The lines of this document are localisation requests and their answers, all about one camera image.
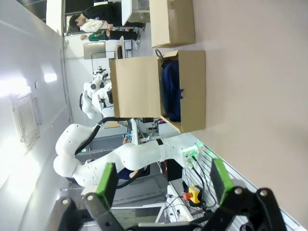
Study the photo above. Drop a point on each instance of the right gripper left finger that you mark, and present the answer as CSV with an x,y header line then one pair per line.
x,y
107,187

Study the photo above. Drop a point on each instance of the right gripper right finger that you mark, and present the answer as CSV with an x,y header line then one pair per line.
x,y
223,183

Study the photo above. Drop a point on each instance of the long cardboard box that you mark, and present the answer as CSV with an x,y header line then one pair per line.
x,y
134,86

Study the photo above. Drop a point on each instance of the navy CAMPUS pencil case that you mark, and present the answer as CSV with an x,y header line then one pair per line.
x,y
172,91

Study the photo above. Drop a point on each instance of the short cardboard box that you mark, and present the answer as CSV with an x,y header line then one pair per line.
x,y
173,24

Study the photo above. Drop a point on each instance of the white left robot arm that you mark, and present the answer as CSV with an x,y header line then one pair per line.
x,y
139,154

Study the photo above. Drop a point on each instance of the black control box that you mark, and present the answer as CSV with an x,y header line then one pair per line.
x,y
174,169

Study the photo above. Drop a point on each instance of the grey slatted base platform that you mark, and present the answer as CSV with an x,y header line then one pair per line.
x,y
204,166

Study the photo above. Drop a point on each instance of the yellow emergency stop button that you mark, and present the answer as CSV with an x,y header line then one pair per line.
x,y
194,192

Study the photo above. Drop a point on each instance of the background white robot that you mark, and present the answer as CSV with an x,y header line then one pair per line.
x,y
91,106

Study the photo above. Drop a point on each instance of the ceiling air vent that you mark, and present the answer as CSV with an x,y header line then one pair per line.
x,y
25,118

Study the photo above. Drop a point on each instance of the person in green top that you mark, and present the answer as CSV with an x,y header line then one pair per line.
x,y
96,36

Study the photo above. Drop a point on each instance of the person in black and white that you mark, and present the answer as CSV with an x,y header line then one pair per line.
x,y
101,12

